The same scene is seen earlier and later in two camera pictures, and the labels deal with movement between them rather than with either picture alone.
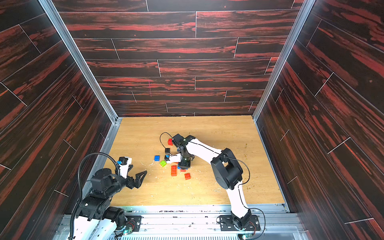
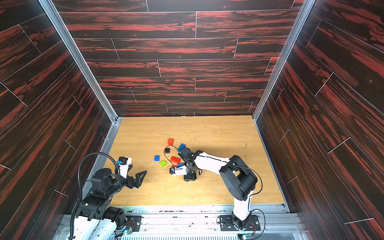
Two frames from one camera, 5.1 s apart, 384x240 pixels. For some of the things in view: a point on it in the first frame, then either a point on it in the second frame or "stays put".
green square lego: x=163 y=163 stays put
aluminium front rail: x=198 y=222 stays put
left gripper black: x=138 y=182 stays put
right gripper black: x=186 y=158 to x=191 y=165
